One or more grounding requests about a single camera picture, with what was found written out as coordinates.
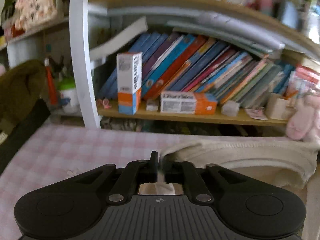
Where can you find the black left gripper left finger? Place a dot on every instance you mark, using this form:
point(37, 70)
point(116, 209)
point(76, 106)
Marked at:
point(131, 177)

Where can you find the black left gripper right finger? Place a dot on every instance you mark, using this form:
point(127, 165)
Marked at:
point(185, 173)

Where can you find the cream white garment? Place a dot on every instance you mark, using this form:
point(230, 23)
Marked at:
point(280, 163)

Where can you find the small white eraser box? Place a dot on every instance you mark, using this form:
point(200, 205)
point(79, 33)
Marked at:
point(152, 105)

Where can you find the lying orange white box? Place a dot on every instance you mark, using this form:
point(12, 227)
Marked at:
point(188, 103)

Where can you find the pink hair clip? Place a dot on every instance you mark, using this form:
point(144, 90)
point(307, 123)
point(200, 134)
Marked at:
point(103, 104)

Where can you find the small grey white pouch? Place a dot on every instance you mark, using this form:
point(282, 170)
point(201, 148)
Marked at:
point(230, 108)

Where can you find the pink checkered bed sheet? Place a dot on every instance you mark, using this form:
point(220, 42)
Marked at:
point(55, 151)

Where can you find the white jar green lid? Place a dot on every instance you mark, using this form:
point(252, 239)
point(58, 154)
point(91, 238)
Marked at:
point(68, 95)

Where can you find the upright orange white box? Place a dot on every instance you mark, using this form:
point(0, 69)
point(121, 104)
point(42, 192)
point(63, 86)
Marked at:
point(129, 82)

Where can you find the row of leaning books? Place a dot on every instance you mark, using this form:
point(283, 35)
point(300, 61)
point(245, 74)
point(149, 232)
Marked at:
point(194, 63)

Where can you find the orange red tassel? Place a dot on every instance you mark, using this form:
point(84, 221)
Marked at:
point(50, 83)

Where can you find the small beige box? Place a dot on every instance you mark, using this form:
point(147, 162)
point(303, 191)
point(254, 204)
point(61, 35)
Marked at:
point(277, 108)

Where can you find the pink plush toy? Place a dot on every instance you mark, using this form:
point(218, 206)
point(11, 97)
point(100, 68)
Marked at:
point(304, 124)

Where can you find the olive green bag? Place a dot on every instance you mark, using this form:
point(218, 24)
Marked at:
point(21, 87)

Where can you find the white shelf post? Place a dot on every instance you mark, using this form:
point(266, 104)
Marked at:
point(78, 31)

